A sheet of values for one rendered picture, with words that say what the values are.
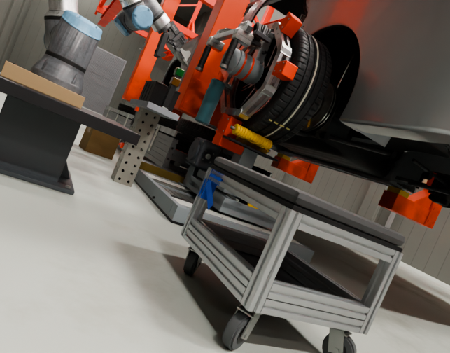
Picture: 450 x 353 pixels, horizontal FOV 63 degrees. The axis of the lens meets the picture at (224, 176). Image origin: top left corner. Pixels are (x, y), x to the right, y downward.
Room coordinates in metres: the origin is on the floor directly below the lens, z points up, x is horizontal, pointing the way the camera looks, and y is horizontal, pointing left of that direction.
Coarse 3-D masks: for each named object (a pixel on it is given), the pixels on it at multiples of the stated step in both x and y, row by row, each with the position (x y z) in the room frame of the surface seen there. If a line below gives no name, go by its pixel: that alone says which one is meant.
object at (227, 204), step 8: (192, 176) 2.24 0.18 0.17; (192, 184) 2.20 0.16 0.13; (200, 184) 2.11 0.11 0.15; (216, 192) 1.92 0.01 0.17; (216, 200) 1.88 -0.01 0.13; (224, 200) 1.83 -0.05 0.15; (232, 200) 1.85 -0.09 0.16; (240, 200) 2.17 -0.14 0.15; (216, 208) 1.86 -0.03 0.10; (224, 208) 1.83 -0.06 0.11; (232, 208) 1.85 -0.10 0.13; (240, 208) 1.87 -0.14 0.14; (248, 208) 1.90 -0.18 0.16; (256, 208) 1.92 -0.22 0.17; (240, 216) 1.88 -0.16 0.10; (248, 216) 1.91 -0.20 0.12; (256, 216) 1.93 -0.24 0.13; (264, 216) 1.95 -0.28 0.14; (256, 224) 1.98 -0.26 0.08; (264, 224) 1.96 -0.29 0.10; (272, 224) 1.98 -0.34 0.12
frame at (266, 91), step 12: (276, 24) 1.98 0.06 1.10; (276, 36) 1.93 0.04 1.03; (240, 48) 2.27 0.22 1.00; (252, 48) 2.24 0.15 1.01; (288, 48) 1.87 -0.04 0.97; (276, 60) 1.84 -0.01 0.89; (228, 84) 2.30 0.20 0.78; (264, 84) 1.86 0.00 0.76; (276, 84) 1.86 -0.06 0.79; (228, 96) 2.27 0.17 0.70; (252, 96) 1.92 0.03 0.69; (264, 96) 1.91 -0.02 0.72; (228, 108) 2.11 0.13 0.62; (240, 108) 1.98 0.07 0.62; (252, 108) 1.97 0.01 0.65
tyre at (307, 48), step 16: (304, 32) 1.96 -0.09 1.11; (304, 48) 1.87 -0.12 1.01; (320, 48) 1.97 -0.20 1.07; (304, 64) 1.86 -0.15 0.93; (320, 64) 1.92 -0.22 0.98; (304, 80) 1.86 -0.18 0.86; (320, 80) 1.91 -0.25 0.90; (288, 96) 1.86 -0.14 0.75; (320, 96) 1.92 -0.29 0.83; (272, 112) 1.89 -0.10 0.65; (288, 112) 1.90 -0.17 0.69; (304, 112) 1.93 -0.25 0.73; (256, 128) 1.99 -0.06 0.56; (272, 128) 1.99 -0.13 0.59; (288, 128) 1.98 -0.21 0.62; (272, 144) 2.16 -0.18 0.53
